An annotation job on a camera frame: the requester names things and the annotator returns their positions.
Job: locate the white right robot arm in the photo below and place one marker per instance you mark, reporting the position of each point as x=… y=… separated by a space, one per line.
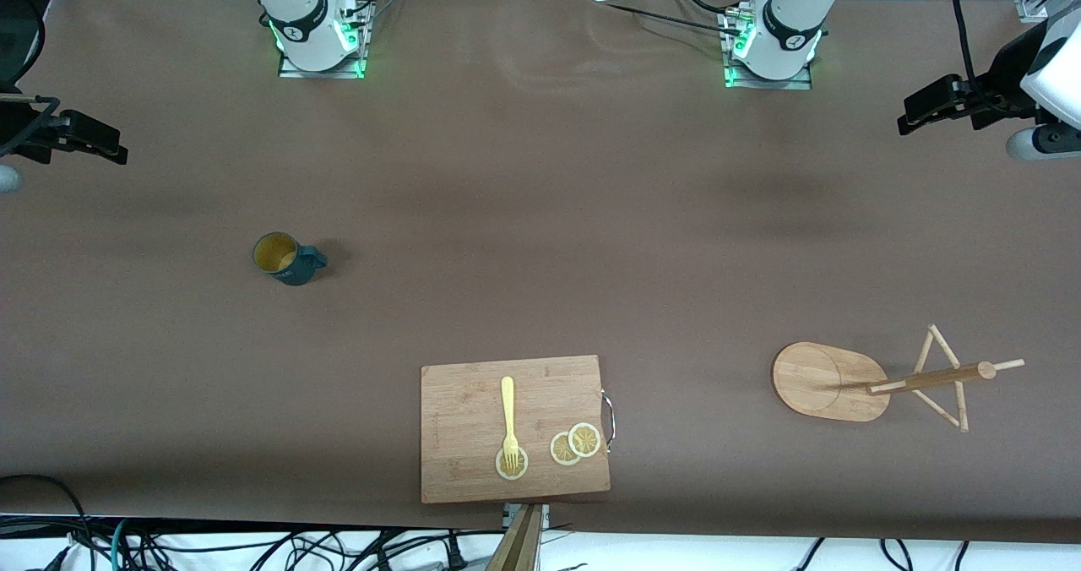
x=296 y=13

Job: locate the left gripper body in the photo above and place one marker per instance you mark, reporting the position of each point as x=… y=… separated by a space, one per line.
x=1003 y=71

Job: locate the wooden cutting board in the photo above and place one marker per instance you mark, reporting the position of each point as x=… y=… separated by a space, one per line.
x=473 y=410

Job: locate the dark teal cup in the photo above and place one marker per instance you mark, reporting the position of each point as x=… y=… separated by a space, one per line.
x=287 y=258

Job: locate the metal bracket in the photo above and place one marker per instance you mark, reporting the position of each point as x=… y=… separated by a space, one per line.
x=545 y=516

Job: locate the lemon slice under fork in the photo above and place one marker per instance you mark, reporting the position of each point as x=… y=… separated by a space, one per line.
x=503 y=467

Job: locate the yellow plastic fork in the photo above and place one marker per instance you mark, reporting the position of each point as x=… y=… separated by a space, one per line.
x=508 y=402

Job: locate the wooden cup rack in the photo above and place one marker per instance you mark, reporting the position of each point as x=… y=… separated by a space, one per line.
x=823 y=381

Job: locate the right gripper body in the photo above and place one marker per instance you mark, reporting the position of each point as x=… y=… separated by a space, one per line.
x=15 y=125

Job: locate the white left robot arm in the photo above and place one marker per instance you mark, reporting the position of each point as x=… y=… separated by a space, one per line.
x=790 y=26

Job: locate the wooden beam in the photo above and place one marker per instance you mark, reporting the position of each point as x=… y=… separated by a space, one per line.
x=517 y=546

